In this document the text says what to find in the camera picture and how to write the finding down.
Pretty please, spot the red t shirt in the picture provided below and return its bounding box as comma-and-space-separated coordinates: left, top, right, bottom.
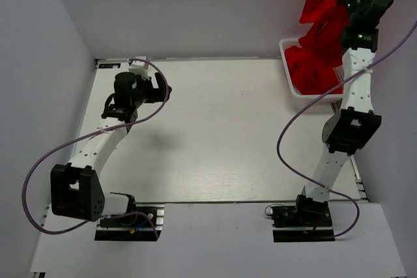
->
299, 0, 349, 55

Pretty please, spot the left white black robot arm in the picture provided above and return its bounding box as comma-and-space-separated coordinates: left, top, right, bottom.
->
50, 72, 171, 225

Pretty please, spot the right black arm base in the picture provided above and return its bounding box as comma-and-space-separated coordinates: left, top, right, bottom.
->
265, 195, 336, 243

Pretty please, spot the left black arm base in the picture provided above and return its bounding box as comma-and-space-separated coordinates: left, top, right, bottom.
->
94, 204, 165, 242

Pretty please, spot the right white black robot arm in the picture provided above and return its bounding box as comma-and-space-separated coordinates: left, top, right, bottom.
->
302, 0, 394, 203

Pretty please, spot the red shirts pile in basket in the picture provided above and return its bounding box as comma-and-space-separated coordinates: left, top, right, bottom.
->
293, 47, 342, 94

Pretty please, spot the blue label sticker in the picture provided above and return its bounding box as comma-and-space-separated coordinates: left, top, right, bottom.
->
98, 63, 121, 69

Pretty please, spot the white plastic basket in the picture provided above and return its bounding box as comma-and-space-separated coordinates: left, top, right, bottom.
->
279, 38, 344, 108

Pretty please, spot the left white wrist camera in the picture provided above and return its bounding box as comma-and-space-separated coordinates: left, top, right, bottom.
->
128, 60, 151, 80

